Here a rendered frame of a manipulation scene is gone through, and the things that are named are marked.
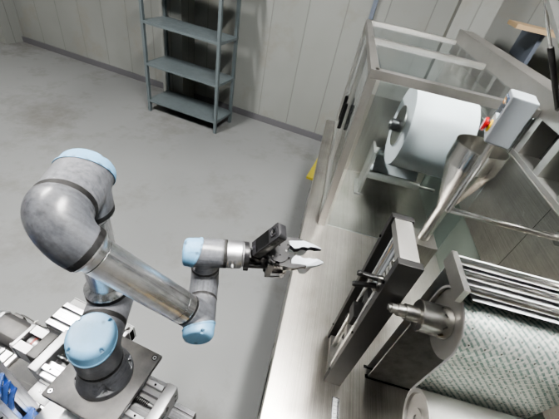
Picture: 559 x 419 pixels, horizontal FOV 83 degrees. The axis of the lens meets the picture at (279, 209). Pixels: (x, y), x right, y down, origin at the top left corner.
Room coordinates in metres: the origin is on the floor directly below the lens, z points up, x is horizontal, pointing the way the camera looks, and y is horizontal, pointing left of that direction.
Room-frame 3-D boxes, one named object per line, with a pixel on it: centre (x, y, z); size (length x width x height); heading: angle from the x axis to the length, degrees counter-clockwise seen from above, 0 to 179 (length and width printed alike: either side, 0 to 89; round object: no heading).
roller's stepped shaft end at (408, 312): (0.41, -0.29, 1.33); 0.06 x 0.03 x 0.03; 86
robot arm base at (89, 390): (0.35, 0.39, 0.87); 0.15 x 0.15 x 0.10
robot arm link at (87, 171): (0.48, 0.42, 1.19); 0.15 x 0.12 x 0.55; 13
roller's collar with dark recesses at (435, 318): (0.40, -0.35, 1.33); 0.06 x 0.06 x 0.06; 86
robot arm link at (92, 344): (0.36, 0.39, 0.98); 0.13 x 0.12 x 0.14; 13
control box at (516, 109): (0.70, -0.42, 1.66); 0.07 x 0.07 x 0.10; 70
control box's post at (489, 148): (0.70, -0.43, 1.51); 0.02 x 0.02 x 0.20
